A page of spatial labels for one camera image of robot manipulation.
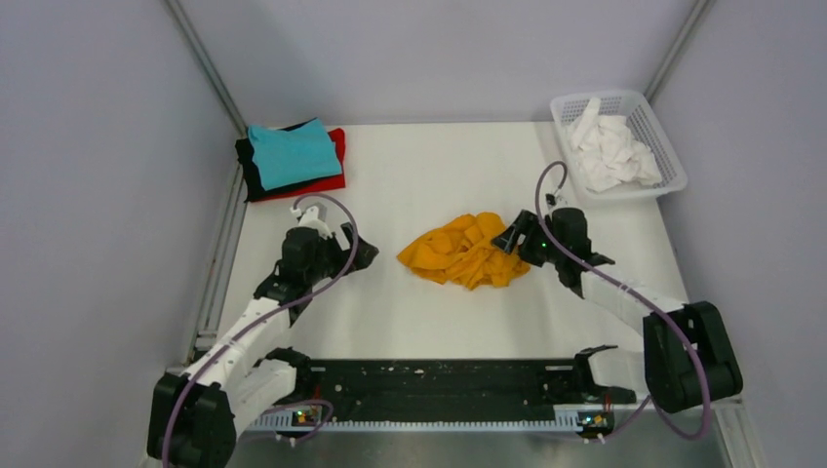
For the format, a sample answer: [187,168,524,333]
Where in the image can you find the teal folded t shirt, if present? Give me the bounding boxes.
[247,118,343,190]

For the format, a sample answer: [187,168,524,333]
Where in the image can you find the white plastic laundry basket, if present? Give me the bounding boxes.
[550,90,689,206]

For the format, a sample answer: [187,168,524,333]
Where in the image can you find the aluminium table side rail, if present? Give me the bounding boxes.
[183,165,247,364]

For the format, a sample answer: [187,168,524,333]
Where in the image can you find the aluminium frame post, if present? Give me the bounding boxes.
[162,0,247,135]
[644,0,717,103]

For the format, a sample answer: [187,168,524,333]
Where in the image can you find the white crumpled t shirt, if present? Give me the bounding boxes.
[566,97,662,193]

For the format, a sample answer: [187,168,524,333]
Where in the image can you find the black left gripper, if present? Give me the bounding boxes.
[305,221,377,284]

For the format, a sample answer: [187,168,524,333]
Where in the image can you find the right aluminium frame post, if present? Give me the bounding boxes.
[644,0,717,103]

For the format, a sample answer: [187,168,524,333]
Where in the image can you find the left aluminium frame post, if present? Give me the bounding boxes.
[162,0,247,135]

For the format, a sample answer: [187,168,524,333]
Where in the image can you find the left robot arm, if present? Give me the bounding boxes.
[146,222,379,467]

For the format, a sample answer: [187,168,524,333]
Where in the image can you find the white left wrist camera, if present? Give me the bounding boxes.
[297,203,333,239]

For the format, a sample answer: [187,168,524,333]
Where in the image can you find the black folded t shirt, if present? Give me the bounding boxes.
[235,136,316,203]

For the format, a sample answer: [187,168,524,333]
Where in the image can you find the orange t shirt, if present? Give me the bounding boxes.
[397,212,531,291]

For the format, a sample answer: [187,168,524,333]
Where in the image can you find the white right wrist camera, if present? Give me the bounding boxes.
[545,193,566,211]

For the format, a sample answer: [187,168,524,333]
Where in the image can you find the red folded t shirt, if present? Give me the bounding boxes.
[247,128,346,202]

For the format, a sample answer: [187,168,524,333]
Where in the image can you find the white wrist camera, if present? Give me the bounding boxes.
[297,203,333,239]
[545,193,566,211]

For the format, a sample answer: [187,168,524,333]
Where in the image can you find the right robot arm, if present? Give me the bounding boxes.
[492,208,744,413]

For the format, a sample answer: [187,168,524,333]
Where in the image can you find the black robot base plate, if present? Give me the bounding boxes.
[276,359,637,423]

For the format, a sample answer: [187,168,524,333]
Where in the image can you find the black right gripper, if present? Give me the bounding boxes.
[492,210,566,268]

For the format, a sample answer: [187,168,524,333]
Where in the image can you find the white slotted cable duct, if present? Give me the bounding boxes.
[247,411,583,433]

